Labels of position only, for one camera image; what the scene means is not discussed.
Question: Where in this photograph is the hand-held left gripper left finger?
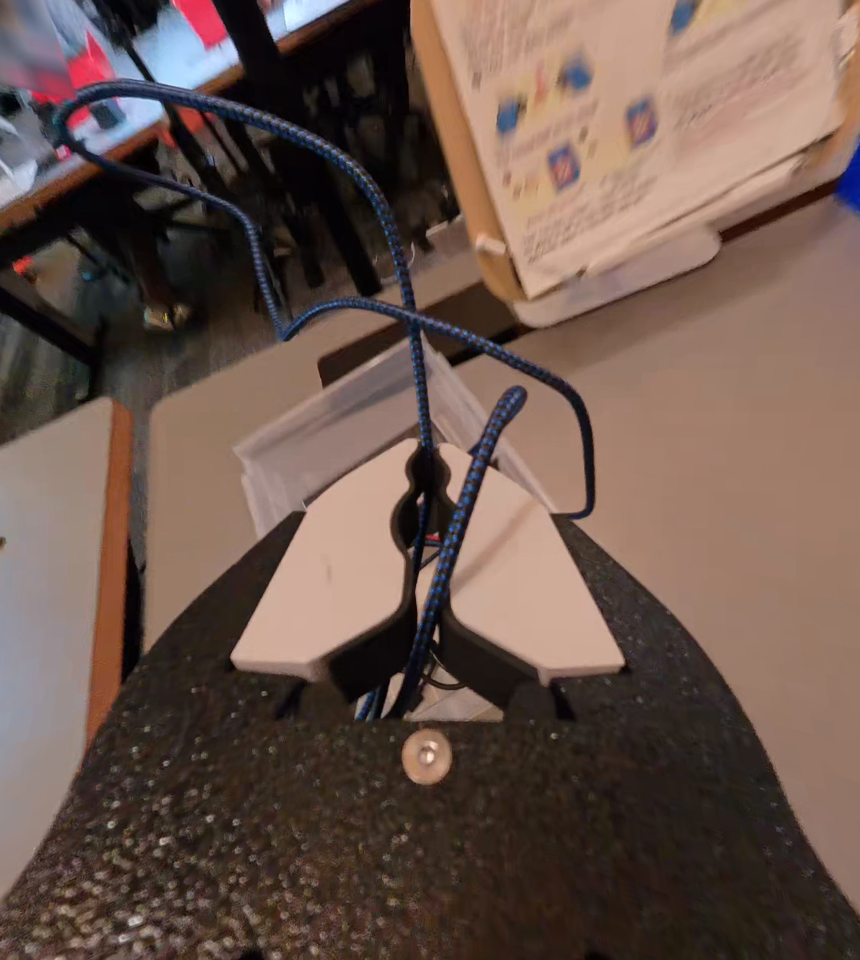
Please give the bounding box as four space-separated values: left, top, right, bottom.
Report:
229 437 424 700

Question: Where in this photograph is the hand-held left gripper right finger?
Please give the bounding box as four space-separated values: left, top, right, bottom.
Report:
430 442 628 710

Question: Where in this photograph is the blue black braided cable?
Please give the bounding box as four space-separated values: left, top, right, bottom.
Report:
53 78 598 721

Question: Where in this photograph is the clear plastic bin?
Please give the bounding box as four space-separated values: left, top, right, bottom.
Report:
233 337 559 537

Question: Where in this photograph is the grey side desk wood edge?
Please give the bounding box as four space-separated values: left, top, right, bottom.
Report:
0 397 135 946

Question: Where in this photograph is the clipboard with instruction sheets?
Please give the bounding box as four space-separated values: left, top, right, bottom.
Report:
409 0 860 305

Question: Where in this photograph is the wood edged background table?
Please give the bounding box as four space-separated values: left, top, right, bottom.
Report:
0 0 401 361

